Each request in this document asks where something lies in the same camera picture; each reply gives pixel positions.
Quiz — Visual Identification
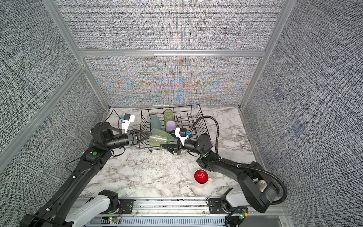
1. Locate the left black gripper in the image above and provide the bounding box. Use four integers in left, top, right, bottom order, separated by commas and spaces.
106, 130, 152, 151

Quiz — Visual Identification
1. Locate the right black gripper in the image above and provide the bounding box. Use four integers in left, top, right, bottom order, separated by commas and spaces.
163, 131, 205, 158

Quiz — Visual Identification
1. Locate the teal translucent cup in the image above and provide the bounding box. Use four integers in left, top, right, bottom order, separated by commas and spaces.
150, 115, 162, 130

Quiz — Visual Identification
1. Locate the black wire dish rack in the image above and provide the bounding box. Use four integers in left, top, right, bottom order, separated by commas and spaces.
139, 105, 209, 152

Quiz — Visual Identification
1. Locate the lilac plastic cup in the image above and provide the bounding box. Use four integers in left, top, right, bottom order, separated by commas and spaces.
165, 121, 177, 131

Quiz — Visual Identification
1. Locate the tall green glass cup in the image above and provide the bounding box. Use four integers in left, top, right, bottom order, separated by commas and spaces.
164, 109, 175, 126

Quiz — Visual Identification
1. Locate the red and white cup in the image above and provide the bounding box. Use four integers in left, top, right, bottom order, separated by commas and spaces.
193, 169, 209, 187

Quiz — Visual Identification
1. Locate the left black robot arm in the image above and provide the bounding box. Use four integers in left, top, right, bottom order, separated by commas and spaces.
20, 121, 151, 227

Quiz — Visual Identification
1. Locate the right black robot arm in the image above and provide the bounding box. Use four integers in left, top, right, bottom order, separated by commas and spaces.
161, 134, 287, 213

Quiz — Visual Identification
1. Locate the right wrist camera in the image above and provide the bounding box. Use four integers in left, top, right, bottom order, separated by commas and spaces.
175, 127, 191, 146

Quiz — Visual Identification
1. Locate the aluminium front rail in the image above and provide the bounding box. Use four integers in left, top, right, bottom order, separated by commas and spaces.
67, 195, 294, 227

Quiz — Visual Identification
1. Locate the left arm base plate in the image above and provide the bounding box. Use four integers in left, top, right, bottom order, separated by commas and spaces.
106, 199, 135, 214

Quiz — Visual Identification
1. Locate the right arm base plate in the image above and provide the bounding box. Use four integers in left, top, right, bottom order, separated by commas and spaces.
206, 198, 230, 214

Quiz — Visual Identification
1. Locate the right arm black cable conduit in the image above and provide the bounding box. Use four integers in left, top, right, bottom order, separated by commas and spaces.
189, 115, 288, 205

